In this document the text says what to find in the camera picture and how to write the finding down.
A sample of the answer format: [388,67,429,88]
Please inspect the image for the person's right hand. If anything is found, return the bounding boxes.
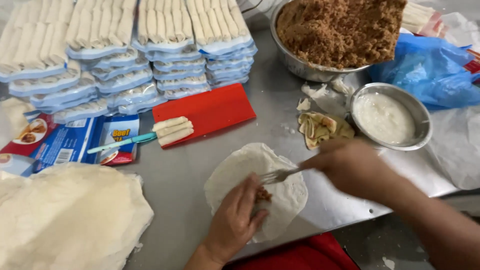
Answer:
[299,137,396,202]

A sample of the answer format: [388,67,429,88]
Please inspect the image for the person's left hand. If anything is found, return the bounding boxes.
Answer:
[202,172,270,265]

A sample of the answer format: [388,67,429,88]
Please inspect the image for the silver metal fork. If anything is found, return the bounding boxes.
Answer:
[259,166,305,185]

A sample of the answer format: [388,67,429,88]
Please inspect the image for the round white pastry wrapper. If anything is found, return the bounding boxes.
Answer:
[204,142,309,243]

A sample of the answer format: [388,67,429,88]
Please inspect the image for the crumpled yellowish pastry scrap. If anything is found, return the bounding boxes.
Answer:
[298,111,355,151]

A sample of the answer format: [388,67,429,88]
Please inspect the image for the torn white pastry scrap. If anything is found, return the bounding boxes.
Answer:
[331,76,355,95]
[301,83,329,100]

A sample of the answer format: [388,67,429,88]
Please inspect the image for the brown meat filling portion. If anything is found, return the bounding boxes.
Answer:
[255,187,273,204]

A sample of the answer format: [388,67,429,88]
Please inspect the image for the white flour paste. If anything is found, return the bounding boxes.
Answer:
[353,92,416,145]

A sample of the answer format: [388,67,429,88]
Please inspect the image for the large steel bowl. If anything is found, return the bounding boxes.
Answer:
[270,0,376,83]

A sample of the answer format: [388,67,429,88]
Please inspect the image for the person's red apron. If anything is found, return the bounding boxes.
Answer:
[224,232,361,270]

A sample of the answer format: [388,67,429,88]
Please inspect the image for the small steel bowl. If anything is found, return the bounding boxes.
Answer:
[348,82,433,152]

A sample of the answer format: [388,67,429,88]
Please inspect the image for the red plastic tray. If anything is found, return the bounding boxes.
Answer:
[152,83,257,150]

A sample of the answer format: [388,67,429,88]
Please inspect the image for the brown minced meat filling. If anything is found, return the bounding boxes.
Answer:
[276,0,408,70]

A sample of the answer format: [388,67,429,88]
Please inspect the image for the blue plastic bag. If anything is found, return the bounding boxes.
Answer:
[369,33,480,110]

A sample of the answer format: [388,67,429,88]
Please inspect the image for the clear plastic sheet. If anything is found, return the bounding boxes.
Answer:
[427,107,480,191]

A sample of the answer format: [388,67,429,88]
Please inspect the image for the rolled white pastry roll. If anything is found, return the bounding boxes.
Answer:
[155,120,194,139]
[157,128,195,147]
[152,116,189,133]

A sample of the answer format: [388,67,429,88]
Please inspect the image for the open pack of rolls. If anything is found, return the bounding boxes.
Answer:
[400,1,445,38]

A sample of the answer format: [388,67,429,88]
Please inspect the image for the white plastic bag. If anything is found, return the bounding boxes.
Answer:
[440,11,480,51]

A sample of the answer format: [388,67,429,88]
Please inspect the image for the stacks of packed roll trays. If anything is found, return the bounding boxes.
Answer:
[0,0,259,125]

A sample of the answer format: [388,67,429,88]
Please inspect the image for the blue red cardboard sleeves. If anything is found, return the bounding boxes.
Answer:
[0,112,140,177]

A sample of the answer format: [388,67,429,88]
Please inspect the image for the pile of white pastry sheets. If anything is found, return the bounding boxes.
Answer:
[0,163,155,270]

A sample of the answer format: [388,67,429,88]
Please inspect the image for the teal handled knife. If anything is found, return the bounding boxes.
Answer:
[86,131,158,155]

